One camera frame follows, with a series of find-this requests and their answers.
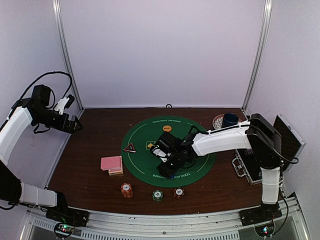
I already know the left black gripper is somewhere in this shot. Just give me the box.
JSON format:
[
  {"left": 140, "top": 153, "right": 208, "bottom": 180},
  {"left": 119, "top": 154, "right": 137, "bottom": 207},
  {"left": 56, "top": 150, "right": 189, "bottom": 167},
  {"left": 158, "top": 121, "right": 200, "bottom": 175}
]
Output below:
[{"left": 33, "top": 107, "right": 83, "bottom": 134}]

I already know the orange big blind button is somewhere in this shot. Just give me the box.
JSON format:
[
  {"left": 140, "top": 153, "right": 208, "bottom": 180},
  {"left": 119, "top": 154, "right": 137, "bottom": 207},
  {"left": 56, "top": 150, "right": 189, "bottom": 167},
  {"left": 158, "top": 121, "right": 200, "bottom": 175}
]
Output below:
[{"left": 162, "top": 125, "right": 172, "bottom": 132}]

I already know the brown poker chip stack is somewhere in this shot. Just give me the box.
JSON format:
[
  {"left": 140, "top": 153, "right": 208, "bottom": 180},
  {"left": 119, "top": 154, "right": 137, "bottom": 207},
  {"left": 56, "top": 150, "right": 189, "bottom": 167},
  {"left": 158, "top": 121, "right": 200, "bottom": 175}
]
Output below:
[{"left": 173, "top": 187, "right": 185, "bottom": 199}]

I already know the green poker chip stack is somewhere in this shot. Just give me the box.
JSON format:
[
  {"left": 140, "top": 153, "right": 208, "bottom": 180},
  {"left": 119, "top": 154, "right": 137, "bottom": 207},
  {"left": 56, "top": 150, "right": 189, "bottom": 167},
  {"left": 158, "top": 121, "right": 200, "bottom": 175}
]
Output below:
[{"left": 152, "top": 189, "right": 164, "bottom": 202}]

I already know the black red triangular dealer button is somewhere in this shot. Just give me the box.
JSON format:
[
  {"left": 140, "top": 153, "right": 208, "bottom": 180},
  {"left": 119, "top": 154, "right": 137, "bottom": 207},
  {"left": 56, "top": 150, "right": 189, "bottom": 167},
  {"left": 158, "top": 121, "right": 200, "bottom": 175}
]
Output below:
[{"left": 123, "top": 142, "right": 137, "bottom": 153}]

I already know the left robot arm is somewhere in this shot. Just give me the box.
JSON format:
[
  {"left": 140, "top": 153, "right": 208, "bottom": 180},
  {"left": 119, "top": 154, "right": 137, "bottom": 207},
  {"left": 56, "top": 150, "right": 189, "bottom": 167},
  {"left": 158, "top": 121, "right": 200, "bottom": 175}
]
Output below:
[{"left": 0, "top": 84, "right": 83, "bottom": 222}]

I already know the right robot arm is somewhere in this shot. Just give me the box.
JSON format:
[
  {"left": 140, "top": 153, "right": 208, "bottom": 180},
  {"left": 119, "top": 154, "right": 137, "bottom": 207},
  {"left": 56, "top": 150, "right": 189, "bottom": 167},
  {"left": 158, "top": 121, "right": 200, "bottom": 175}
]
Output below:
[{"left": 150, "top": 113, "right": 299, "bottom": 221}]

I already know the round green poker mat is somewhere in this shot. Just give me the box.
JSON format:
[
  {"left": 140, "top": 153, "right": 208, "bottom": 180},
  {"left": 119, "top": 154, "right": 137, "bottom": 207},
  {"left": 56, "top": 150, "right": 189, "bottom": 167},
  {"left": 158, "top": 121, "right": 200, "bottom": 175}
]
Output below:
[{"left": 121, "top": 115, "right": 216, "bottom": 188}]

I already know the patterned ceramic saucer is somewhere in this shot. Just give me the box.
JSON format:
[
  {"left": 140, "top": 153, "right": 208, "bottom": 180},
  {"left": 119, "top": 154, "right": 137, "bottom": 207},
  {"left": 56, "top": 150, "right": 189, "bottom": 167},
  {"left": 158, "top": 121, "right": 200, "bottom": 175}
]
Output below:
[{"left": 212, "top": 114, "right": 241, "bottom": 130}]

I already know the red card deck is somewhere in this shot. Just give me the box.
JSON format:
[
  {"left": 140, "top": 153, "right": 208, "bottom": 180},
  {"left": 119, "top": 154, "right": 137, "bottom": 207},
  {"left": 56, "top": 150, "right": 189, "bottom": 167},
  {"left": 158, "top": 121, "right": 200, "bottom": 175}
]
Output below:
[{"left": 100, "top": 156, "right": 122, "bottom": 171}]

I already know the dark blue mug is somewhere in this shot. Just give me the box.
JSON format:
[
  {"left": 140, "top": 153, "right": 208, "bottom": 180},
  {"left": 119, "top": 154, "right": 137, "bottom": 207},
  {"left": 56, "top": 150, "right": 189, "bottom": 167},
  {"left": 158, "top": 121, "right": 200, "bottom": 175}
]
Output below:
[{"left": 221, "top": 112, "right": 239, "bottom": 128}]

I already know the card deck box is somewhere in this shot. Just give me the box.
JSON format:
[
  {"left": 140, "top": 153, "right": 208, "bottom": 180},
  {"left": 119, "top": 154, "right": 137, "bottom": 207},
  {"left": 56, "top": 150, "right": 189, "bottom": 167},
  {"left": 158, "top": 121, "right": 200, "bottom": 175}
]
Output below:
[{"left": 108, "top": 167, "right": 124, "bottom": 176}]

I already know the orange poker chip stack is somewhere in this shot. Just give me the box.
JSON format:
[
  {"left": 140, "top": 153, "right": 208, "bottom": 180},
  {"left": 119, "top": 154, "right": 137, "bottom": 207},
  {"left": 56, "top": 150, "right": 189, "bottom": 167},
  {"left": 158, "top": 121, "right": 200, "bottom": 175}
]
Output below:
[{"left": 120, "top": 183, "right": 133, "bottom": 198}]

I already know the aluminium poker chip case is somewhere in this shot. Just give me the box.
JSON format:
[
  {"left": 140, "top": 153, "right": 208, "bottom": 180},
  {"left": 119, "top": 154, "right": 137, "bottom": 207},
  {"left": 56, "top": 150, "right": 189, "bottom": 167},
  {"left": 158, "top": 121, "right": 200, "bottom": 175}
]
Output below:
[{"left": 231, "top": 113, "right": 306, "bottom": 185}]

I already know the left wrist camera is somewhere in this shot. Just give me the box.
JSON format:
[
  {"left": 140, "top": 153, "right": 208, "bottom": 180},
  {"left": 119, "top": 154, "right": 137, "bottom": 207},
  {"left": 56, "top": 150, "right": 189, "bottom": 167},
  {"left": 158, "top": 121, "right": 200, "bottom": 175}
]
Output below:
[{"left": 53, "top": 94, "right": 75, "bottom": 115}]

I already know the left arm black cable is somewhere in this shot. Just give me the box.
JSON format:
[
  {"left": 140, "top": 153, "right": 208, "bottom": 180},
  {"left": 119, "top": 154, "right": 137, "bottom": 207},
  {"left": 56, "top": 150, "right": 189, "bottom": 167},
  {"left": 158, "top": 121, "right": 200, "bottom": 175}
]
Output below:
[{"left": 14, "top": 71, "right": 74, "bottom": 111}]

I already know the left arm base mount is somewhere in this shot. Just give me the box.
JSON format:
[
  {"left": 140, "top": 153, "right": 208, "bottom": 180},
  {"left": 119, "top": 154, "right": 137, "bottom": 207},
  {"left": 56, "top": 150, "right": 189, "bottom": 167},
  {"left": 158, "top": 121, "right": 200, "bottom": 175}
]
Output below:
[{"left": 45, "top": 207, "right": 90, "bottom": 227}]

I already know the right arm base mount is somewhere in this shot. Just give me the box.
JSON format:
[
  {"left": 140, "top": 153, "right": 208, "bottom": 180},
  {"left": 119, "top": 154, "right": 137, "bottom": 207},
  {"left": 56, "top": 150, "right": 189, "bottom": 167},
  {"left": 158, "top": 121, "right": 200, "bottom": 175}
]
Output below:
[{"left": 239, "top": 206, "right": 283, "bottom": 226}]

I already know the left aluminium frame post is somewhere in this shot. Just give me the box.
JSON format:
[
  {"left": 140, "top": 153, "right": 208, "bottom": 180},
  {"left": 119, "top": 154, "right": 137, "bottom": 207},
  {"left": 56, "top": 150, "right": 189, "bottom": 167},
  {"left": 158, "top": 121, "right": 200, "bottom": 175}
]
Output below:
[{"left": 52, "top": 0, "right": 84, "bottom": 112}]

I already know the aluminium frame post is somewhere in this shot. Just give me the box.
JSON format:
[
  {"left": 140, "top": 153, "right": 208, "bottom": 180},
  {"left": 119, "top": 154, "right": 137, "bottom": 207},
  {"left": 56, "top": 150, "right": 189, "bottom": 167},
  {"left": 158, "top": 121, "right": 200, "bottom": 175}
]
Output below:
[
  {"left": 52, "top": 0, "right": 84, "bottom": 112},
  {"left": 241, "top": 0, "right": 273, "bottom": 115}
]

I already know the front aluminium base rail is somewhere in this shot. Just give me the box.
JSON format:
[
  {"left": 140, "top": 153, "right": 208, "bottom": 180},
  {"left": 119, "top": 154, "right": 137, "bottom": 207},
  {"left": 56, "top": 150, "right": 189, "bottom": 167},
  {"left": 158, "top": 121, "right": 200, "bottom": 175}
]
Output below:
[{"left": 19, "top": 192, "right": 311, "bottom": 240}]

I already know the right aluminium frame post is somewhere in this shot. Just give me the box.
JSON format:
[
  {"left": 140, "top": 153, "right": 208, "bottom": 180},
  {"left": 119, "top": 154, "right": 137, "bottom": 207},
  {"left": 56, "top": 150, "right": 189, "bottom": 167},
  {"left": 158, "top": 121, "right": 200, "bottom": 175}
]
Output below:
[{"left": 241, "top": 0, "right": 273, "bottom": 115}]

